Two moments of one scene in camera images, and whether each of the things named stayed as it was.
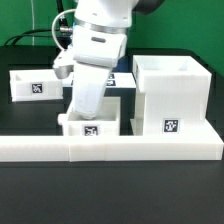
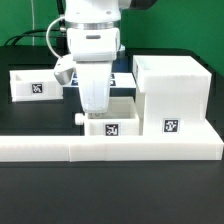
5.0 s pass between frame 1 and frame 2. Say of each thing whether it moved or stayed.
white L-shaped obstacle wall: stayed
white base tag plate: stayed
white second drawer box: stayed
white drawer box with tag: moved
